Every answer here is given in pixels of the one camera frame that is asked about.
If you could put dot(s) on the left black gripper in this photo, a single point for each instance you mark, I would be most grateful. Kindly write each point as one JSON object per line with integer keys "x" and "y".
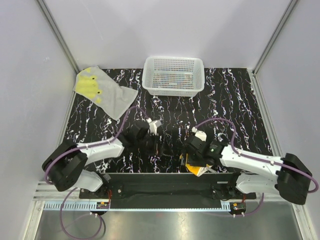
{"x": 158, "y": 149}

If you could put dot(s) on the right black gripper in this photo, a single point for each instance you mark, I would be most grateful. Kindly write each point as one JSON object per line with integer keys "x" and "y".
{"x": 191, "y": 161}

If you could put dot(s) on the grey and orange towel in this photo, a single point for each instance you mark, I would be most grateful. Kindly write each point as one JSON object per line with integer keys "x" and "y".
{"x": 196, "y": 170}

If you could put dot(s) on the grey towel yellow frog print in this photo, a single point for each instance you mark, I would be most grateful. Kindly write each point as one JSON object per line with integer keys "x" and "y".
{"x": 94, "y": 84}

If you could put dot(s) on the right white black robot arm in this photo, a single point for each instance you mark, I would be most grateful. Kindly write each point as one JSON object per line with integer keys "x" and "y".
{"x": 286, "y": 176}

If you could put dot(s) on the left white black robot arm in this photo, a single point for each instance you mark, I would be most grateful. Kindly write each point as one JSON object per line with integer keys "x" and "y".
{"x": 65, "y": 167}

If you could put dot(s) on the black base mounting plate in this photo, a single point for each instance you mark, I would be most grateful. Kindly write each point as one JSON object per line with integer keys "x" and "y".
{"x": 175, "y": 188}

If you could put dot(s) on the white plastic mesh basket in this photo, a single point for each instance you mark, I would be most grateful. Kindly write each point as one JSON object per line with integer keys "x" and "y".
{"x": 173, "y": 76}

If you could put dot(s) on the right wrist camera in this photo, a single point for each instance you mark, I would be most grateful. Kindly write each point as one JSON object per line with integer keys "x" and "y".
{"x": 199, "y": 134}

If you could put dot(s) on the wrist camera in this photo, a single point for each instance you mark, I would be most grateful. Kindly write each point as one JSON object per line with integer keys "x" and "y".
{"x": 153, "y": 126}
{"x": 199, "y": 134}

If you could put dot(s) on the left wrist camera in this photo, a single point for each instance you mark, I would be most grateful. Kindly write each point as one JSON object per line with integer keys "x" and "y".
{"x": 153, "y": 126}

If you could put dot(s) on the white slotted cable duct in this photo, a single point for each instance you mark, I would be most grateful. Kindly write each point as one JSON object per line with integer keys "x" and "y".
{"x": 141, "y": 206}

